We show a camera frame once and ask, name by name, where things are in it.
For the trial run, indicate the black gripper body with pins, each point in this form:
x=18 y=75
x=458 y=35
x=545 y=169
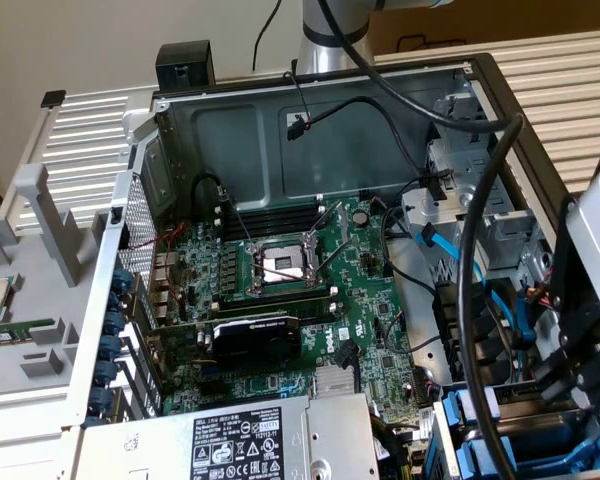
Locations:
x=590 y=350

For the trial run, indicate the hard disk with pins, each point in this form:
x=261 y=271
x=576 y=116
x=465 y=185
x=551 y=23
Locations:
x=462 y=405

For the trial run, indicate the blue disk carrier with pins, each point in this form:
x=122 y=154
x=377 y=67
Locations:
x=472 y=455

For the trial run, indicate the metal disk bay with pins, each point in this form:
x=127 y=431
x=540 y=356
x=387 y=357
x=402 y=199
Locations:
x=442 y=450

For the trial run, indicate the metal optical drive cage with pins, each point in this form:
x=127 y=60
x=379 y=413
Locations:
x=460 y=165

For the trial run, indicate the green motherboard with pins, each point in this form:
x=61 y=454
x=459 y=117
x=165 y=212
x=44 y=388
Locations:
x=360 y=300

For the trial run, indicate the silver chipset heatsink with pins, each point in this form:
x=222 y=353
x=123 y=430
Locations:
x=330 y=382

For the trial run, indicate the round coin battery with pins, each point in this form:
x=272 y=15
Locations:
x=361 y=217

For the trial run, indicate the metal socket cover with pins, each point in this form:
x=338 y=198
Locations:
x=342 y=220

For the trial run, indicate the black RAM slot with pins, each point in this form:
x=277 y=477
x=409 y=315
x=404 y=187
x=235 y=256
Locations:
x=275 y=214
x=310 y=314
x=275 y=227
x=275 y=299

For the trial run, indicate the CPU socket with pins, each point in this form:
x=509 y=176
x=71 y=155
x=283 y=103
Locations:
x=280 y=265

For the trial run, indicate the black graphics card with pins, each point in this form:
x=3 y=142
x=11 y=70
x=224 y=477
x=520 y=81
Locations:
x=260 y=345

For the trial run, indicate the brown cardboard box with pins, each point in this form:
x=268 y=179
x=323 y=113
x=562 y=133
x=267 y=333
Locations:
x=530 y=20

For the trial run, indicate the grey power supply unit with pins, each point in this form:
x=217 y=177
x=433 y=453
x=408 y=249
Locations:
x=230 y=445

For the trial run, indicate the metal locking lever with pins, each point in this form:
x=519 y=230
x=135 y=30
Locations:
x=236 y=217

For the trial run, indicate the open grey PC case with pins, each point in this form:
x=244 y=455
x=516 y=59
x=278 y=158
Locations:
x=220 y=130

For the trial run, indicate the blue expansion slot clip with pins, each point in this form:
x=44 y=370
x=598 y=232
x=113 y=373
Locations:
x=113 y=323
x=110 y=347
x=106 y=373
x=122 y=278
x=117 y=301
x=101 y=401

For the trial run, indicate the grey parts rack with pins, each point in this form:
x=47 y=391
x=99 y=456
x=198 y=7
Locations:
x=45 y=300

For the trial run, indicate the green RAM stick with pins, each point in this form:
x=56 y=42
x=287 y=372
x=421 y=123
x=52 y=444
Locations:
x=15 y=331

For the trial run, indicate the small black table clip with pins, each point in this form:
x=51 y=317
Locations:
x=53 y=98

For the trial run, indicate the black box on bracket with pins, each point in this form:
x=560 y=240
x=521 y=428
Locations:
x=185 y=60

